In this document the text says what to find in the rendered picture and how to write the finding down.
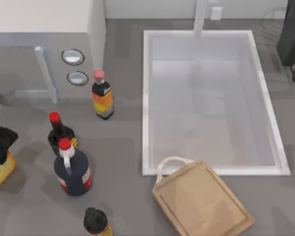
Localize dark bottle with pink cap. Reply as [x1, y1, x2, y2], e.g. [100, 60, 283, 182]
[91, 69, 115, 120]

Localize white sink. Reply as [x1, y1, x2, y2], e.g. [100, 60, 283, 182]
[142, 29, 292, 177]

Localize small round microwave knob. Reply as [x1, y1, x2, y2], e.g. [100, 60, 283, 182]
[66, 70, 89, 87]

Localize dark bottle with red cap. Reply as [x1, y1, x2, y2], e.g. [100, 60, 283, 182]
[47, 112, 79, 157]

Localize large dark jug, red cap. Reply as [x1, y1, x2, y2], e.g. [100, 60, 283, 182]
[54, 138, 93, 197]

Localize wooden cutting board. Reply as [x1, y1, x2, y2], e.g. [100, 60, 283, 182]
[152, 156, 256, 236]

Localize pale microwave oven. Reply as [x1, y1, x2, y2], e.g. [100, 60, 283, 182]
[0, 0, 106, 104]

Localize tall white tap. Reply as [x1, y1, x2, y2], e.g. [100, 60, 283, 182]
[193, 0, 207, 37]

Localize black-capped bottle, yellow label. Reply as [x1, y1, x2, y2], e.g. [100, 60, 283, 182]
[83, 207, 113, 236]

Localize grey microwave door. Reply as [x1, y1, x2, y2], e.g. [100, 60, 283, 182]
[0, 46, 52, 99]

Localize orange bottle with black cap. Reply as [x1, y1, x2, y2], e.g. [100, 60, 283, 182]
[0, 126, 19, 190]

